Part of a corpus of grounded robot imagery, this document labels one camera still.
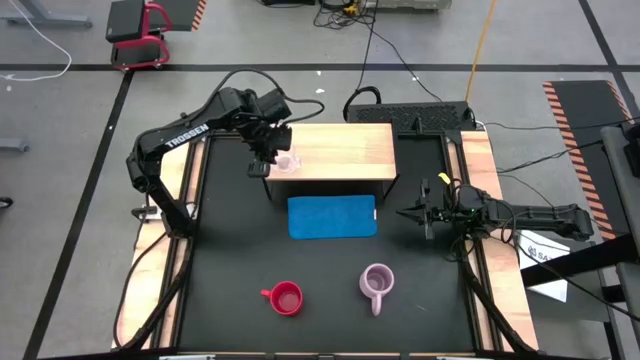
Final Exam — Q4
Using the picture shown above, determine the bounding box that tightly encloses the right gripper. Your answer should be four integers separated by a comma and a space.
395, 178, 464, 240

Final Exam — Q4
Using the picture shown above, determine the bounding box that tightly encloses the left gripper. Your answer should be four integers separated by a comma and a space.
242, 119, 294, 179

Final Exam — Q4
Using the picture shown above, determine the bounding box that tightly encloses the clear glass cup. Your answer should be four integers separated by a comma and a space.
274, 148, 303, 175

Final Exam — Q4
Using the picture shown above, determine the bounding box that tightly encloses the pink ribbed ceramic mug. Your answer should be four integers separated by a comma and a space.
358, 262, 396, 318

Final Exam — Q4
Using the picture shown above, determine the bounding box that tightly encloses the red plastic mug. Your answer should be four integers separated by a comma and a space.
259, 280, 305, 318

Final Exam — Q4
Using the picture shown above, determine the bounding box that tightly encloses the blue towel cloth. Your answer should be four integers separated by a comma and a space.
286, 194, 379, 241

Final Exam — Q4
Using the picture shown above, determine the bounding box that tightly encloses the black perforated computer case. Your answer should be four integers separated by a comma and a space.
344, 100, 477, 133

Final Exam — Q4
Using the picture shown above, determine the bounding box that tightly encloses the wooden side board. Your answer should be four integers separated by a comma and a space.
459, 130, 541, 352
111, 139, 207, 350

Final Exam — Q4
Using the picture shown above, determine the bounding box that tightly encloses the white paper sheet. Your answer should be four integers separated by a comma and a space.
514, 242, 572, 304

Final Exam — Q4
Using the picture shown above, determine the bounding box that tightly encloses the black orange striped mat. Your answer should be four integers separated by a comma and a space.
164, 0, 208, 33
542, 79, 637, 242

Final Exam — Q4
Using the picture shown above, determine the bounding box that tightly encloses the red black step stool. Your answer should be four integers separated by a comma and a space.
105, 0, 174, 72

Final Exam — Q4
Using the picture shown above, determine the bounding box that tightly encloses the grey power strip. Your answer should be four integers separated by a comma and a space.
369, 0, 453, 11

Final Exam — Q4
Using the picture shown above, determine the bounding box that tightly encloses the grey desk leg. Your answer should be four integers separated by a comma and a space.
0, 0, 94, 29

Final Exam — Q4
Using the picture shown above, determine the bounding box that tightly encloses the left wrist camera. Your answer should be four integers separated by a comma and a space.
255, 88, 293, 124

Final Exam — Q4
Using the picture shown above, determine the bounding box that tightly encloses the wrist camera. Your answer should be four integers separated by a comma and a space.
457, 184, 485, 214
255, 88, 293, 124

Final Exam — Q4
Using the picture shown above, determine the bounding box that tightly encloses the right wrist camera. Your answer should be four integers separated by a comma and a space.
457, 184, 485, 214

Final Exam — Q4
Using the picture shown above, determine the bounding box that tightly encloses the wooden shelf with black frame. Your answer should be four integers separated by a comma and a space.
263, 122, 400, 202

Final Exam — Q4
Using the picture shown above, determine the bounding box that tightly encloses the black aluminium table frame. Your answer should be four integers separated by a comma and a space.
168, 129, 531, 357

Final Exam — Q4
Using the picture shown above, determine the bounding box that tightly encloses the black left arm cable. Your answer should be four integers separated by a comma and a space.
209, 67, 327, 126

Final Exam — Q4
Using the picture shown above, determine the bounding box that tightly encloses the black floor cable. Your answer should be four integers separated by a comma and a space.
342, 0, 382, 122

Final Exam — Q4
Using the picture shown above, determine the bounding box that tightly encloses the yellow hanging cable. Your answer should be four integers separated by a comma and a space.
464, 0, 500, 104

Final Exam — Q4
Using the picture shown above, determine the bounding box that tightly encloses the white floor cable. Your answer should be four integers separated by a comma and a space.
0, 0, 73, 83

